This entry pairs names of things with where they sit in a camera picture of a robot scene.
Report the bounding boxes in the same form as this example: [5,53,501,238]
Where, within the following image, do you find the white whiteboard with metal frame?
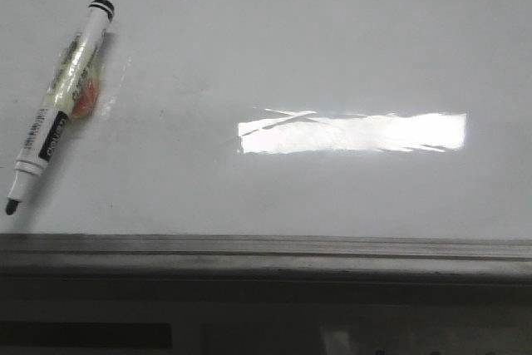
[1,0,531,282]

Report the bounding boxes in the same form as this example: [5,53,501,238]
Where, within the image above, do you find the white black whiteboard marker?
[5,0,115,215]

